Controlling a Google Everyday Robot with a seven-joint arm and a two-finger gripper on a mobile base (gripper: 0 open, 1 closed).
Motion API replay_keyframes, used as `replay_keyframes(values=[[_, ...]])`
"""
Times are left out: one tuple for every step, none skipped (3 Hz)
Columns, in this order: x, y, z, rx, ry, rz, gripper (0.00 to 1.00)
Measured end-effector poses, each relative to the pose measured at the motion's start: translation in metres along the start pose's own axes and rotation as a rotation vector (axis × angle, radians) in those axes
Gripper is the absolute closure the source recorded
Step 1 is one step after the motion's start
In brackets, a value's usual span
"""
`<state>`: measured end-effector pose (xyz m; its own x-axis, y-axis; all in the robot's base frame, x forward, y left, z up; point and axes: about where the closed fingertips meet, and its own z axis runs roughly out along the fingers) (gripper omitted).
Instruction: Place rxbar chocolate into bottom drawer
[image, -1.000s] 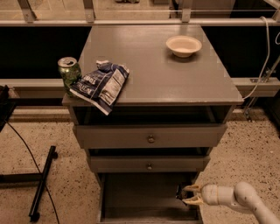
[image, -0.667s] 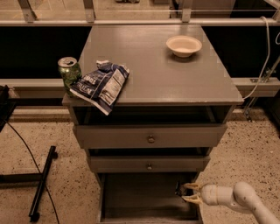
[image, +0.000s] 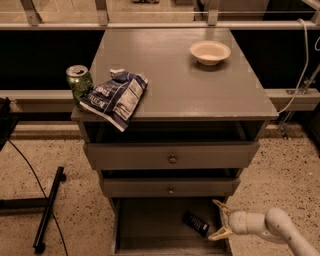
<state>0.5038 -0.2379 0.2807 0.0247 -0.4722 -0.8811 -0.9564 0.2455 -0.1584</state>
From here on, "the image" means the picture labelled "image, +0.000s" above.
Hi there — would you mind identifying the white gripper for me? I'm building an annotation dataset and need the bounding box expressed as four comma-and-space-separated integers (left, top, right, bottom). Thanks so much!
208, 199, 248, 241

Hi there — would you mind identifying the black chocolate bar wrapper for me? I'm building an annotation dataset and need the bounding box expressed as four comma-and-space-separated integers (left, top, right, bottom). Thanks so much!
182, 211, 210, 237

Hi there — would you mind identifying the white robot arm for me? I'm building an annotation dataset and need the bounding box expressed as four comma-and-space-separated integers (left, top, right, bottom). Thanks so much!
208, 199, 320, 256

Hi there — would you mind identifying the middle grey drawer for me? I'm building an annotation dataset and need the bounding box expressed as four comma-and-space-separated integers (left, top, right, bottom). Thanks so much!
100, 178, 240, 198

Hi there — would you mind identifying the top grey drawer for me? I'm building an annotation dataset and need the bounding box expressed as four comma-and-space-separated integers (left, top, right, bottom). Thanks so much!
84, 142, 259, 170

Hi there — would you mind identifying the bottom open grey drawer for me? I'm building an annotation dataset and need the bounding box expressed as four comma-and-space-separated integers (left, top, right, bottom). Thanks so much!
111, 197, 232, 256

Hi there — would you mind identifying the grey drawer cabinet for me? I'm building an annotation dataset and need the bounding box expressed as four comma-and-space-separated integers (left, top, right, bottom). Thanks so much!
70, 27, 280, 256

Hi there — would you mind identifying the blue white chip bag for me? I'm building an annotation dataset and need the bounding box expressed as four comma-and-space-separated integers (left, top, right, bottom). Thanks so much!
80, 69, 148, 132

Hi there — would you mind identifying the black metal stand base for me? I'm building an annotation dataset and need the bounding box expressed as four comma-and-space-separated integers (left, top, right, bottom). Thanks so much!
0, 167, 66, 255

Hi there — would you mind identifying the green soda can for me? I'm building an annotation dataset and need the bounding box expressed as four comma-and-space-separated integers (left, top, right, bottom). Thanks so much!
66, 65, 93, 110

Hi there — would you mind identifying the metal railing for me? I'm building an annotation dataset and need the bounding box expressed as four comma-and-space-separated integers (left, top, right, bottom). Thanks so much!
0, 0, 320, 30

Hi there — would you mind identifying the black object at left edge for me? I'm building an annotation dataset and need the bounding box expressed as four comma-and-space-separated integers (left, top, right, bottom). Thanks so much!
0, 97, 18, 151

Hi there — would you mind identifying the white hanging cable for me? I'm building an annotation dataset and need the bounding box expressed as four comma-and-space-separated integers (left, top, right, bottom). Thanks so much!
277, 17, 311, 115

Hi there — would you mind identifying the black floor cable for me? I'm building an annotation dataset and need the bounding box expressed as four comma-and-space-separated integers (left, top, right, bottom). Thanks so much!
5, 137, 70, 256

